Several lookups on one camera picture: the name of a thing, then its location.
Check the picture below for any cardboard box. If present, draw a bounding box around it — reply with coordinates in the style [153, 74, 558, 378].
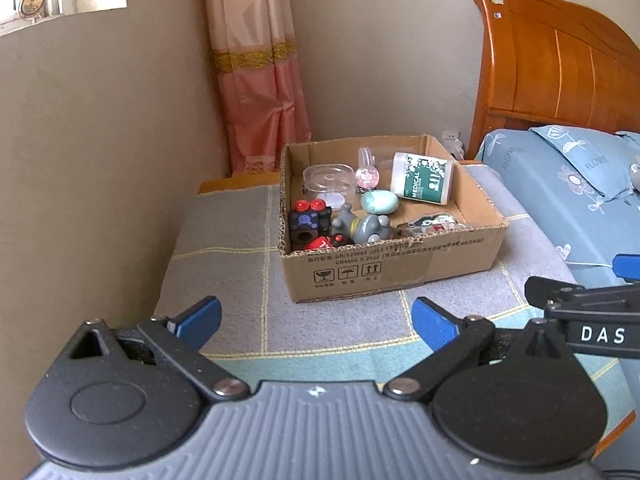
[278, 134, 509, 304]

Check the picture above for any red toy robot block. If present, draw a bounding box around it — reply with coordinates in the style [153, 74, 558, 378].
[302, 234, 351, 252]

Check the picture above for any clear packaged small toy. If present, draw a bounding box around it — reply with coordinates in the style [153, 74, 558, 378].
[400, 214, 458, 238]

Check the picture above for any gray rubber toy figure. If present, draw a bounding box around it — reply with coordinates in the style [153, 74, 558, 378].
[331, 205, 396, 243]

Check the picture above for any wooden bed headboard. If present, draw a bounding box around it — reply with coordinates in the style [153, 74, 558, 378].
[467, 0, 640, 161]

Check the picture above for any blue floral pillow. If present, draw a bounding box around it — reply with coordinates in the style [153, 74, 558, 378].
[529, 124, 640, 211]

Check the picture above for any white plastic bottle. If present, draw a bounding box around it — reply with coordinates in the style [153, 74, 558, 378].
[391, 152, 457, 206]

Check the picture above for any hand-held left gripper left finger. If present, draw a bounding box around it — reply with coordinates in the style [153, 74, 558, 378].
[67, 296, 251, 403]

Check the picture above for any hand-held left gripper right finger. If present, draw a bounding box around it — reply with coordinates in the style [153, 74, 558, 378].
[384, 296, 576, 403]

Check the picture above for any blue floral bed sheet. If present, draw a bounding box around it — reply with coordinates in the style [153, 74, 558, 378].
[474, 127, 640, 288]

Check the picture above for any clear jar with white insert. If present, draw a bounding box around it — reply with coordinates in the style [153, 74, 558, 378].
[302, 164, 352, 211]

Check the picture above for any pink curtain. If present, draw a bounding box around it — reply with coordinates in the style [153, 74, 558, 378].
[201, 0, 312, 177]

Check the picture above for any pink round ornament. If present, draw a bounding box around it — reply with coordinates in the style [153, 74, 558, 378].
[355, 166, 381, 195]

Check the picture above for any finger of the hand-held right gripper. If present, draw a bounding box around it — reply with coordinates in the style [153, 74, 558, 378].
[524, 276, 640, 322]
[612, 255, 640, 280]

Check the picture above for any teal egg-shaped case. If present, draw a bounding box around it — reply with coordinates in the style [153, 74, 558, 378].
[361, 190, 400, 215]

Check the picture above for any dark blue toy cube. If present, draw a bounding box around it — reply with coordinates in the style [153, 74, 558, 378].
[288, 200, 333, 251]

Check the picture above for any small white figurine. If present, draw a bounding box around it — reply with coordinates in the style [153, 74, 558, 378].
[442, 130, 465, 158]

